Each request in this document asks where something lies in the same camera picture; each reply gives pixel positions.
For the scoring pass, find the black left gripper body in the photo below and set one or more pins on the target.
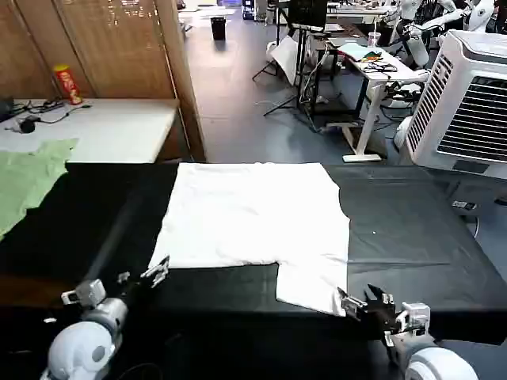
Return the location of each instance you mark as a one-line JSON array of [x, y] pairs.
[[132, 291]]

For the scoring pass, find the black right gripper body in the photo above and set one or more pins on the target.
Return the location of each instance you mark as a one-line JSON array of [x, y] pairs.
[[379, 318]]

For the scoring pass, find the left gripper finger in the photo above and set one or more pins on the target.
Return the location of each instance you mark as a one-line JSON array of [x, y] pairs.
[[157, 270], [123, 277]]

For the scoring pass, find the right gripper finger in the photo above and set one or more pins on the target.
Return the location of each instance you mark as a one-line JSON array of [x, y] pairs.
[[378, 295], [350, 304]]

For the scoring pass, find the white t-shirt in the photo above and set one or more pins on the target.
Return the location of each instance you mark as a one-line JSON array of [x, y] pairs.
[[253, 221]]

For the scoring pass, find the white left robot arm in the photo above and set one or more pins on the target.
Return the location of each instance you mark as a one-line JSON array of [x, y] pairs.
[[79, 344]]

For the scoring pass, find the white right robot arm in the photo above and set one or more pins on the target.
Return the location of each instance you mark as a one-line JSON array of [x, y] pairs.
[[431, 356]]

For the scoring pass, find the black table cloth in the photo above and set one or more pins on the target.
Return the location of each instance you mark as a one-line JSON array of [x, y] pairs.
[[396, 245]]

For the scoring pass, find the small black flat box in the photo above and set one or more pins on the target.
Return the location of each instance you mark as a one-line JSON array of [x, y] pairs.
[[464, 205]]

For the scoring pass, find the green cloth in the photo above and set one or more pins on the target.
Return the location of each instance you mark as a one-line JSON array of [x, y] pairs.
[[27, 178]]

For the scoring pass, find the white side table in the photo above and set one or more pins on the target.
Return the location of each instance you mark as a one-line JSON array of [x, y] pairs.
[[119, 126]]

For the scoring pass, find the small round black device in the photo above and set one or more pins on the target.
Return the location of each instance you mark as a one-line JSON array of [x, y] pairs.
[[27, 126]]

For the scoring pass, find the red snack can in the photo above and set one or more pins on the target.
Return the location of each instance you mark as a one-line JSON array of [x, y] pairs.
[[68, 85]]

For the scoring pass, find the white air cooler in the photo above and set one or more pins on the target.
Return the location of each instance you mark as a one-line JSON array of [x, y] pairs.
[[463, 103]]

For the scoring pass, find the white desk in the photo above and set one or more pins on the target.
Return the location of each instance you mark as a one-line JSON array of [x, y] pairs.
[[368, 79]]

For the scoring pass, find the wooden folding screen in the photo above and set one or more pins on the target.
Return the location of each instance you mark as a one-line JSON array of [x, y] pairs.
[[111, 47]]

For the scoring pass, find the black tripod stand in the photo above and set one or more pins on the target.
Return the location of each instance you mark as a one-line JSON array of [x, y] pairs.
[[293, 79]]

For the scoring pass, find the green paper sheet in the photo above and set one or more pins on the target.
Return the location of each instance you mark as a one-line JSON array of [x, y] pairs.
[[353, 50]]

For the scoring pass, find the white draped sheet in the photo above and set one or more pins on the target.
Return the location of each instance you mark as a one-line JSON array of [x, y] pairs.
[[286, 59]]

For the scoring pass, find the black waste bin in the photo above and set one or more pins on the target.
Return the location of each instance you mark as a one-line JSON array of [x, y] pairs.
[[218, 27]]

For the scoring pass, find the white drink cup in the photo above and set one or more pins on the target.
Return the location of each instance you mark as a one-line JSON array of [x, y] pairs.
[[374, 37]]

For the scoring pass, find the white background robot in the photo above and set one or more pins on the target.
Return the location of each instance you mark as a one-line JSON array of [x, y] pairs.
[[431, 23]]

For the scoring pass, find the black monitor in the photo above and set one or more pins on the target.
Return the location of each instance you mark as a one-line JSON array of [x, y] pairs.
[[307, 14]]

